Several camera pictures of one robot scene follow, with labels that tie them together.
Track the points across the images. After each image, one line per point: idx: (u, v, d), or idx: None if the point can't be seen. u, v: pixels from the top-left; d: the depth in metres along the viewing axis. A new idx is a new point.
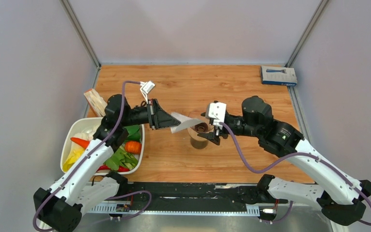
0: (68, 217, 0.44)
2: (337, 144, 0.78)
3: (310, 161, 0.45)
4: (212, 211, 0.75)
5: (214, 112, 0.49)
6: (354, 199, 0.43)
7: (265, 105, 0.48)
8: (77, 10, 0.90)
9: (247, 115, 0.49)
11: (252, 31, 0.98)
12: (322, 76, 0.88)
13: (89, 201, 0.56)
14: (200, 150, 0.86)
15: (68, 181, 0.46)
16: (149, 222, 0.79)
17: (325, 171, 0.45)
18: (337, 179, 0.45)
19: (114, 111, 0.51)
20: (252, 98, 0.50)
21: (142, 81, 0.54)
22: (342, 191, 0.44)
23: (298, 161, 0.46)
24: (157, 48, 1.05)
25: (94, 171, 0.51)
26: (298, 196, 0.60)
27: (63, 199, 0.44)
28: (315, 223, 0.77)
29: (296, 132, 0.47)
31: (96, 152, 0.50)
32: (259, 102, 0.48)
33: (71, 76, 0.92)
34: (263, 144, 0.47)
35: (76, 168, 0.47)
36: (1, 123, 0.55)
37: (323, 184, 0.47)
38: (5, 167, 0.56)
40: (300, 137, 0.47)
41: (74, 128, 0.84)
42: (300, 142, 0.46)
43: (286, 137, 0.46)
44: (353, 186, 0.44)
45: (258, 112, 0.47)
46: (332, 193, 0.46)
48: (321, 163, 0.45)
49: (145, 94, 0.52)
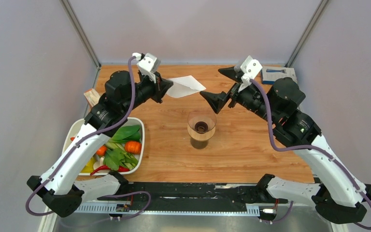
0: (62, 206, 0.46)
2: (337, 144, 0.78)
3: (323, 159, 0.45)
4: (212, 211, 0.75)
5: (247, 66, 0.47)
6: (357, 202, 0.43)
7: (301, 94, 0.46)
8: (77, 10, 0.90)
9: (275, 99, 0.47)
11: (252, 31, 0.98)
12: (322, 76, 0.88)
13: (90, 191, 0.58)
14: (200, 150, 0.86)
15: (57, 173, 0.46)
16: (149, 222, 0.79)
17: (335, 171, 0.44)
18: (346, 180, 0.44)
19: (115, 89, 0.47)
20: (286, 84, 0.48)
21: (148, 57, 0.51)
22: (348, 193, 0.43)
23: (311, 157, 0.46)
24: (157, 48, 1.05)
25: (88, 159, 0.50)
26: (296, 195, 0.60)
27: (51, 192, 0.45)
28: (315, 223, 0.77)
29: (315, 126, 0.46)
31: (85, 141, 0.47)
32: (293, 90, 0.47)
33: (71, 76, 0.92)
34: (278, 133, 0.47)
35: (64, 159, 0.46)
36: (1, 123, 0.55)
37: (328, 183, 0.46)
38: (5, 167, 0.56)
40: (317, 133, 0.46)
41: (73, 129, 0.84)
42: (317, 137, 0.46)
43: (304, 130, 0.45)
44: (359, 190, 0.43)
45: (291, 100, 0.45)
46: (335, 193, 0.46)
48: (334, 163, 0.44)
49: (151, 74, 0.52)
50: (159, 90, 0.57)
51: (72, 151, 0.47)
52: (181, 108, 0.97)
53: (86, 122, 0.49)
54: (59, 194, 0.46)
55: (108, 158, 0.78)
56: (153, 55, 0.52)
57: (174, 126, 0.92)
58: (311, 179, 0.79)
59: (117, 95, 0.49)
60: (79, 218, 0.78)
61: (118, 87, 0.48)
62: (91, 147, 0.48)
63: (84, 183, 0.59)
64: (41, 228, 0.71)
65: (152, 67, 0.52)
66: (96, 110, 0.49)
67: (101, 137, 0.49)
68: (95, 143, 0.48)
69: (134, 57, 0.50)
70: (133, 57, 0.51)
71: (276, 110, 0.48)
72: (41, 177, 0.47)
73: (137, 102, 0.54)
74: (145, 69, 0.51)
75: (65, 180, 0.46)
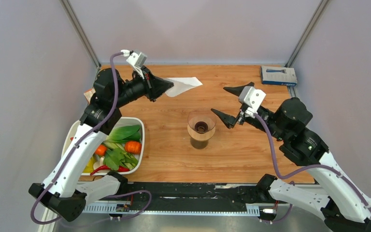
0: (69, 208, 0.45)
2: (336, 145, 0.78)
3: (331, 175, 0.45)
4: (212, 211, 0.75)
5: (250, 98, 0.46)
6: (365, 218, 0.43)
7: (308, 113, 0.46)
8: (77, 10, 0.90)
9: (283, 119, 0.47)
11: (252, 31, 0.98)
12: (322, 76, 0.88)
13: (92, 193, 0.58)
14: (200, 150, 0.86)
15: (60, 176, 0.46)
16: (149, 222, 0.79)
17: (343, 186, 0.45)
18: (354, 195, 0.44)
19: (104, 87, 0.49)
20: (294, 101, 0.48)
21: (133, 53, 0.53)
22: (357, 209, 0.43)
23: (318, 173, 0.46)
24: (157, 48, 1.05)
25: (87, 160, 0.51)
26: (302, 203, 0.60)
27: (56, 195, 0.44)
28: (315, 223, 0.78)
29: (322, 143, 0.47)
31: (84, 140, 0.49)
32: (301, 108, 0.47)
33: (71, 76, 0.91)
34: (286, 151, 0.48)
35: (65, 161, 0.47)
36: (1, 123, 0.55)
37: (335, 198, 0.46)
38: (5, 168, 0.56)
40: (324, 150, 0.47)
41: (73, 129, 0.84)
42: (325, 155, 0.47)
43: (312, 147, 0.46)
44: (367, 206, 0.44)
45: (299, 120, 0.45)
46: (344, 209, 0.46)
48: (342, 179, 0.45)
49: (138, 69, 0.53)
50: (150, 87, 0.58)
51: (72, 152, 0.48)
52: (181, 108, 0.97)
53: (82, 123, 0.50)
54: (64, 196, 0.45)
55: (108, 158, 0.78)
56: (140, 52, 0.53)
57: (174, 126, 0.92)
58: (311, 179, 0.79)
59: (107, 93, 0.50)
60: (79, 219, 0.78)
61: (107, 85, 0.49)
62: (90, 146, 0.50)
63: (84, 186, 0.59)
64: (41, 228, 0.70)
65: (138, 62, 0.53)
66: (91, 110, 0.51)
67: (99, 135, 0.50)
68: (94, 141, 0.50)
69: (121, 54, 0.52)
70: (120, 53, 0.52)
71: (284, 129, 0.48)
72: (43, 183, 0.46)
73: (128, 98, 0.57)
74: (131, 65, 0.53)
75: (69, 181, 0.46)
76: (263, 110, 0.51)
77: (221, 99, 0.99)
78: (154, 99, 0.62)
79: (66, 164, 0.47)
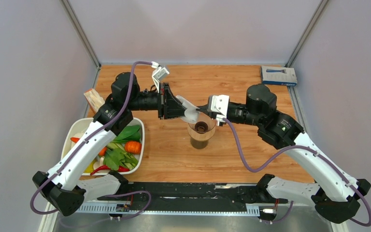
0: (67, 201, 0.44)
2: (337, 144, 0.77)
3: (307, 154, 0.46)
4: (212, 211, 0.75)
5: (217, 106, 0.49)
6: (348, 196, 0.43)
7: (271, 94, 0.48)
8: (77, 10, 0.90)
9: (251, 103, 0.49)
11: (252, 31, 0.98)
12: (322, 76, 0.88)
13: (91, 189, 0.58)
14: (200, 150, 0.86)
15: (65, 167, 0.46)
16: (149, 222, 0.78)
17: (320, 164, 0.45)
18: (334, 175, 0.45)
19: (121, 89, 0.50)
20: (259, 87, 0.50)
21: (155, 65, 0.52)
22: (337, 187, 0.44)
23: (295, 153, 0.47)
24: (157, 48, 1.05)
25: (93, 157, 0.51)
26: (297, 195, 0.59)
27: (58, 186, 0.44)
28: (316, 223, 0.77)
29: (296, 125, 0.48)
31: (94, 137, 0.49)
32: (265, 91, 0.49)
33: (71, 76, 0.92)
34: (262, 134, 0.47)
35: (73, 154, 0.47)
36: (1, 122, 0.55)
37: (318, 179, 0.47)
38: (5, 166, 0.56)
40: (299, 131, 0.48)
41: (73, 129, 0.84)
42: (300, 135, 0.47)
43: (286, 128, 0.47)
44: (349, 184, 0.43)
45: (263, 100, 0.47)
46: (326, 189, 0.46)
48: (320, 158, 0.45)
49: (156, 83, 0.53)
50: (163, 104, 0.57)
51: (81, 146, 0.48)
52: None
53: (95, 121, 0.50)
54: (64, 188, 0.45)
55: (108, 158, 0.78)
56: (164, 68, 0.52)
57: (174, 126, 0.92)
58: (311, 179, 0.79)
59: (122, 95, 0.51)
60: (79, 218, 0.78)
61: (124, 88, 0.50)
62: (99, 143, 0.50)
63: (84, 182, 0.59)
64: (41, 229, 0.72)
65: (158, 75, 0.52)
66: (105, 109, 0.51)
67: (109, 134, 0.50)
68: (103, 139, 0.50)
69: (149, 64, 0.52)
70: (149, 63, 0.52)
71: (256, 113, 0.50)
72: (48, 173, 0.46)
73: (139, 106, 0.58)
74: (152, 76, 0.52)
75: (73, 174, 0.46)
76: (237, 105, 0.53)
77: None
78: (163, 118, 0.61)
79: (74, 156, 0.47)
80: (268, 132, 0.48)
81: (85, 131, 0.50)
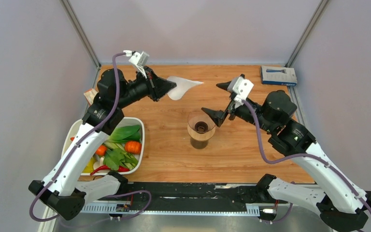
0: (68, 207, 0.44)
2: (337, 144, 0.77)
3: (319, 166, 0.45)
4: (212, 211, 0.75)
5: (239, 88, 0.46)
6: (357, 209, 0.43)
7: (292, 104, 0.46)
8: (77, 10, 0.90)
9: (269, 110, 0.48)
11: (252, 31, 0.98)
12: (322, 76, 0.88)
13: (91, 192, 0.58)
14: (200, 150, 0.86)
15: (60, 174, 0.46)
16: (149, 222, 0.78)
17: (330, 175, 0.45)
18: (344, 186, 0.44)
19: (107, 88, 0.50)
20: (279, 94, 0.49)
21: (134, 53, 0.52)
22: (347, 199, 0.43)
23: (306, 164, 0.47)
24: (157, 48, 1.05)
25: (88, 160, 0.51)
26: (301, 200, 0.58)
27: (56, 194, 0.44)
28: (315, 223, 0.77)
29: (310, 134, 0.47)
31: (86, 139, 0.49)
32: (287, 100, 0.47)
33: (71, 76, 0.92)
34: (274, 142, 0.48)
35: (66, 160, 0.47)
36: (1, 123, 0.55)
37: (327, 190, 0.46)
38: (5, 167, 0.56)
40: (311, 140, 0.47)
41: (73, 129, 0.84)
42: (311, 145, 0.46)
43: (298, 138, 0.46)
44: (358, 196, 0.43)
45: (283, 110, 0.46)
46: (335, 200, 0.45)
48: (331, 169, 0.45)
49: (140, 68, 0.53)
50: (153, 86, 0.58)
51: (73, 151, 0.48)
52: (181, 108, 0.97)
53: (84, 123, 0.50)
54: (63, 195, 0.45)
55: (108, 158, 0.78)
56: (143, 52, 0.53)
57: (174, 125, 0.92)
58: (311, 179, 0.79)
59: (110, 93, 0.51)
60: (79, 219, 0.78)
61: (110, 85, 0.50)
62: (91, 146, 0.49)
63: (84, 185, 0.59)
64: (41, 229, 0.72)
65: (139, 61, 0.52)
66: (93, 109, 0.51)
67: (100, 135, 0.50)
68: (95, 141, 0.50)
69: (124, 54, 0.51)
70: (124, 52, 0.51)
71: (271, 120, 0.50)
72: (43, 181, 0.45)
73: (131, 98, 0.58)
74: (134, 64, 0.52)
75: (69, 180, 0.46)
76: (252, 103, 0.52)
77: (221, 99, 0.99)
78: (158, 99, 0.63)
79: (67, 162, 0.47)
80: (281, 140, 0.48)
81: (76, 136, 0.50)
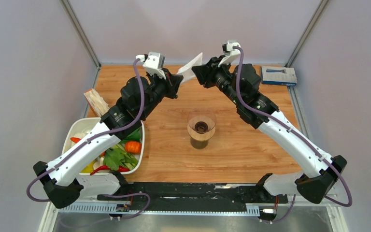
0: (61, 196, 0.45)
2: (338, 143, 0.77)
3: (281, 130, 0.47)
4: (212, 211, 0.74)
5: (234, 43, 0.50)
6: (321, 170, 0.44)
7: (256, 77, 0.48)
8: (77, 10, 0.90)
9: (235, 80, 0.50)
11: (253, 30, 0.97)
12: (322, 76, 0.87)
13: (89, 187, 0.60)
14: (200, 150, 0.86)
15: (63, 164, 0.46)
16: (149, 222, 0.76)
17: (292, 139, 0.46)
18: (306, 149, 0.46)
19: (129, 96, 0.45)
20: (246, 67, 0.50)
21: (150, 55, 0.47)
22: (310, 161, 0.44)
23: (269, 130, 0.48)
24: (157, 48, 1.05)
25: (94, 157, 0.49)
26: (287, 184, 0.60)
27: (53, 181, 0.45)
28: (315, 223, 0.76)
29: (272, 104, 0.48)
31: (97, 138, 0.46)
32: (252, 72, 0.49)
33: (70, 76, 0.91)
34: (240, 111, 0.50)
35: (73, 152, 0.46)
36: None
37: (295, 156, 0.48)
38: (3, 166, 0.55)
40: (274, 109, 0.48)
41: (73, 129, 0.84)
42: (274, 113, 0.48)
43: (260, 107, 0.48)
44: (321, 158, 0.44)
45: (247, 81, 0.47)
46: (303, 165, 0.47)
48: (292, 133, 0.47)
49: (160, 71, 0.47)
50: (172, 87, 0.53)
51: (82, 146, 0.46)
52: (181, 108, 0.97)
53: (101, 122, 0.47)
54: (59, 184, 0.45)
55: (107, 158, 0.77)
56: (157, 54, 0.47)
57: (174, 125, 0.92)
58: None
59: (133, 102, 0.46)
60: (79, 219, 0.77)
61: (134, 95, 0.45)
62: (101, 146, 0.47)
63: (85, 179, 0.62)
64: (41, 228, 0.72)
65: (151, 64, 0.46)
66: (113, 111, 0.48)
67: (112, 139, 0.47)
68: (106, 143, 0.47)
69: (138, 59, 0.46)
70: (137, 59, 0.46)
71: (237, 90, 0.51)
72: (47, 165, 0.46)
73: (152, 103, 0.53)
74: (146, 67, 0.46)
75: (69, 172, 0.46)
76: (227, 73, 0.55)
77: (221, 99, 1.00)
78: (175, 96, 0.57)
79: (74, 154, 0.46)
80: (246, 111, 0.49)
81: (90, 131, 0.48)
